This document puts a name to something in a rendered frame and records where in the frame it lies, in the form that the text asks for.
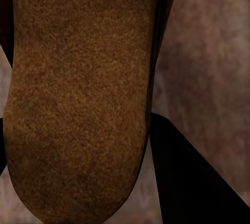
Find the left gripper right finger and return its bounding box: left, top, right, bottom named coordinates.
left=149, top=112, right=250, bottom=224

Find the sandal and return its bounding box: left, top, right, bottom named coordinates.
left=0, top=0, right=174, bottom=224

